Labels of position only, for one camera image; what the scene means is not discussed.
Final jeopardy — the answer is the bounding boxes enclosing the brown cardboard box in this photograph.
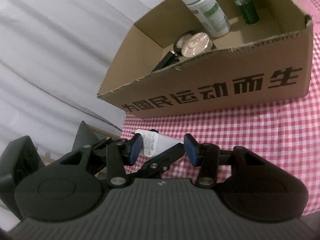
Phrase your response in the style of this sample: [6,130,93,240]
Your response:
[98,0,313,118]

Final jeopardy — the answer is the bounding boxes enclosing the black small bottle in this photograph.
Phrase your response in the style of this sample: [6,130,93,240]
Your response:
[152,50,180,72]

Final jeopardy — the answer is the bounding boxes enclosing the white tube packet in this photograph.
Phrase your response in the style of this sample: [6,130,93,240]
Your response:
[135,129,183,158]

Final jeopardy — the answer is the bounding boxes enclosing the gold ridged round lid jar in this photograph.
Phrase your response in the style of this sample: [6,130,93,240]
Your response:
[181,32,213,58]

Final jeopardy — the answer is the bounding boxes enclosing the dropper bottle with cork collar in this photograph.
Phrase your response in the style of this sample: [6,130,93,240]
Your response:
[234,0,260,25]

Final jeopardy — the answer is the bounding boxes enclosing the white bed sheet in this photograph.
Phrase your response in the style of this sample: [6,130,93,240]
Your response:
[1,0,164,158]

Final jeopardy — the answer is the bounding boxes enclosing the pink checkered tablecloth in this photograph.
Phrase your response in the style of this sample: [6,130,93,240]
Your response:
[120,0,320,217]

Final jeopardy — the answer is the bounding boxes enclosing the white cap medicine bottle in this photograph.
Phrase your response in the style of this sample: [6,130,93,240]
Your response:
[182,0,231,38]

